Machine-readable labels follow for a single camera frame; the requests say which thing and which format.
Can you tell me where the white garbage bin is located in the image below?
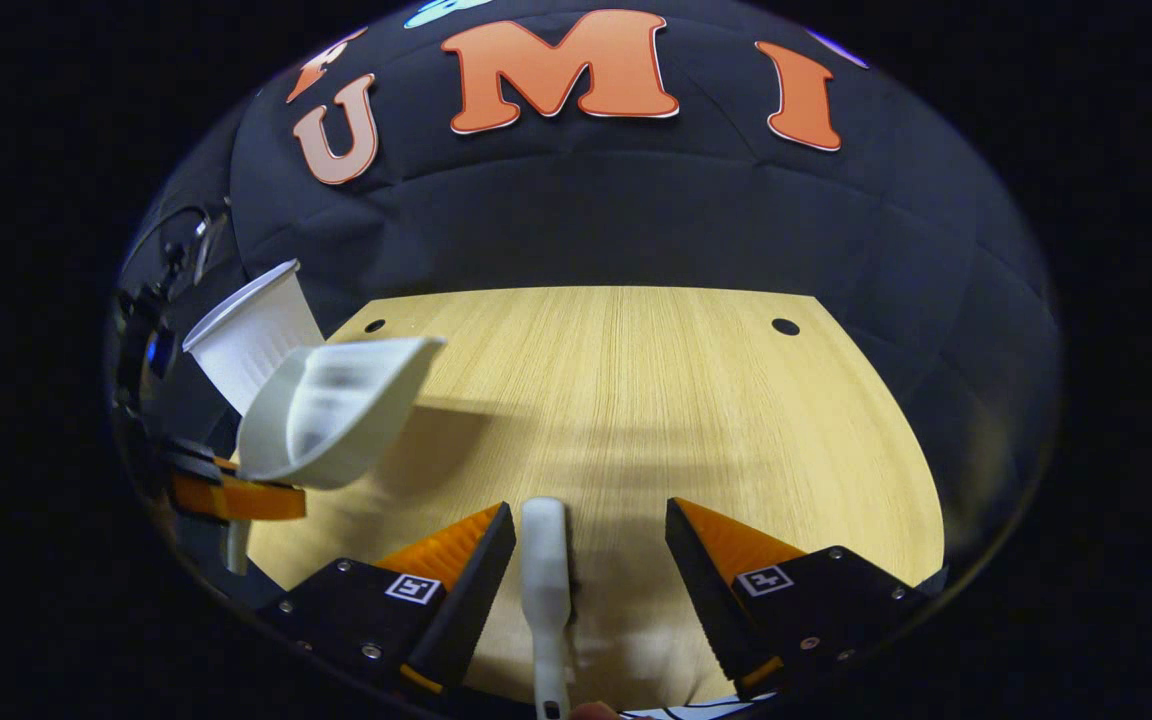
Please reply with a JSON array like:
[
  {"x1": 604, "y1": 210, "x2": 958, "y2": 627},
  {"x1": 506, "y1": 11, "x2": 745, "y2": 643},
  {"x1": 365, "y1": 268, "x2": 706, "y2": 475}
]
[{"x1": 182, "y1": 260, "x2": 327, "y2": 416}]

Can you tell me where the grey plastic dustpan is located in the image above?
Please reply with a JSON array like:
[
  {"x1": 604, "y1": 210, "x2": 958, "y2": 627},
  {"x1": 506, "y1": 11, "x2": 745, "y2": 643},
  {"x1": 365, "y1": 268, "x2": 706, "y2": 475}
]
[{"x1": 224, "y1": 336, "x2": 447, "y2": 576}]

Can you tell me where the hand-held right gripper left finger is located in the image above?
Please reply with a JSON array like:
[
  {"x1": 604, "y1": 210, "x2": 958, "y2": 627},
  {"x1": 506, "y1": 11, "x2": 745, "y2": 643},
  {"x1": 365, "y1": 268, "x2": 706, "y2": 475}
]
[{"x1": 256, "y1": 502, "x2": 517, "y2": 696}]

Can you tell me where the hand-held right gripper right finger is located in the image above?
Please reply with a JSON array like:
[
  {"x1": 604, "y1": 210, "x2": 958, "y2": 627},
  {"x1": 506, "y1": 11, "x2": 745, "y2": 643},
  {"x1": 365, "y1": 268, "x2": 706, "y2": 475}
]
[{"x1": 665, "y1": 497, "x2": 937, "y2": 698}]

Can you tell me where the wooden desktop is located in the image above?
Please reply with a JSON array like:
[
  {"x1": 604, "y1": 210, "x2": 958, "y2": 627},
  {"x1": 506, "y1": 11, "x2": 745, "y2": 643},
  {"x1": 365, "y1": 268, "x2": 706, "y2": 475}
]
[{"x1": 246, "y1": 286, "x2": 945, "y2": 711}]

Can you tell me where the small grey broom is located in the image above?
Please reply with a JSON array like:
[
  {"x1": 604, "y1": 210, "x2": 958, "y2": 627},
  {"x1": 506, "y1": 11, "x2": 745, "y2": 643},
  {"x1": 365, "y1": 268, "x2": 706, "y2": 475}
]
[{"x1": 521, "y1": 497, "x2": 574, "y2": 720}]

